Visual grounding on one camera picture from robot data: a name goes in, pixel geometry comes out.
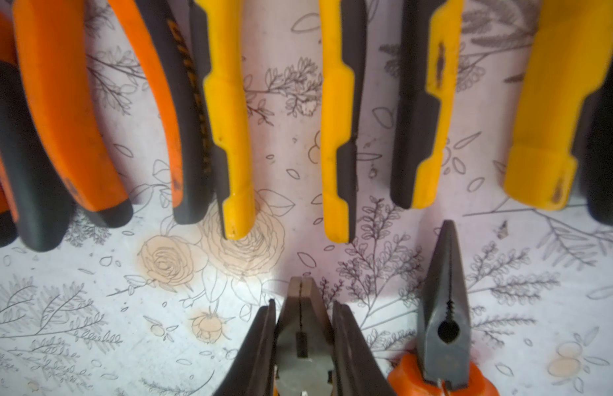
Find orange handled pliers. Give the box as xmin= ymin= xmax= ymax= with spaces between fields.
xmin=580 ymin=58 xmax=613 ymax=226

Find dark orange striped pliers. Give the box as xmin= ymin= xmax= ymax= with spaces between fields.
xmin=387 ymin=220 xmax=499 ymax=396

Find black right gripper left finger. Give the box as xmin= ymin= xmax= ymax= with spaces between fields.
xmin=214 ymin=300 xmax=276 ymax=396

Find orange black pliers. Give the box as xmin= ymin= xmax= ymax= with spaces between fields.
xmin=109 ymin=0 xmax=213 ymax=224

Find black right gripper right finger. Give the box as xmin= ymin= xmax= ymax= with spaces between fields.
xmin=332 ymin=301 xmax=395 ymax=396

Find yellow black handled pliers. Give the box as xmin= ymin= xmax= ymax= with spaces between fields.
xmin=391 ymin=1 xmax=613 ymax=211

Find floral patterned table mat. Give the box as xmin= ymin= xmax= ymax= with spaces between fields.
xmin=0 ymin=1 xmax=613 ymax=395

